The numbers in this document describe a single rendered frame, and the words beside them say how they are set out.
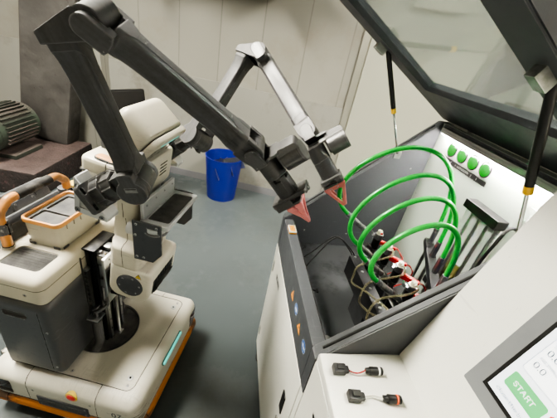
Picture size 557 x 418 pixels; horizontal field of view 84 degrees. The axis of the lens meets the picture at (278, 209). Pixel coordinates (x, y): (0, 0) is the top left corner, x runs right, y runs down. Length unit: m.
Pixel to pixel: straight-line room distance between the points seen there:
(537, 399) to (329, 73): 2.84
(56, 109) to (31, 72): 0.36
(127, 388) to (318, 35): 2.89
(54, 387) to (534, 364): 1.59
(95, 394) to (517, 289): 1.48
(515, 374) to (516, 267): 0.19
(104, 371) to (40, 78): 2.89
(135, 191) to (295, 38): 2.55
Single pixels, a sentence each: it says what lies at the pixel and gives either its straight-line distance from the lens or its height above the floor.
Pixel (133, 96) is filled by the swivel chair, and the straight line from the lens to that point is 3.29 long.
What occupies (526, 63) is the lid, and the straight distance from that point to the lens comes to 0.69.
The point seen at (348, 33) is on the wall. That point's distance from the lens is 3.16.
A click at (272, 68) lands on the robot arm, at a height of 1.53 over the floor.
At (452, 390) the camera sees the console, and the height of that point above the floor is 1.06.
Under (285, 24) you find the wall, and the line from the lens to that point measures 3.19.
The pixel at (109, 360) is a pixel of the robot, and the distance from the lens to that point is 1.68.
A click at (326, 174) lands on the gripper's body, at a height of 1.30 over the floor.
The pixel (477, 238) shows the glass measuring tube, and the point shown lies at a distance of 1.15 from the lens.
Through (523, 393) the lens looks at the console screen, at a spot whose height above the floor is 1.19.
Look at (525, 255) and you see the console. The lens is 0.77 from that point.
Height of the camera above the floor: 1.65
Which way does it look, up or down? 30 degrees down
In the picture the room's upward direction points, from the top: 12 degrees clockwise
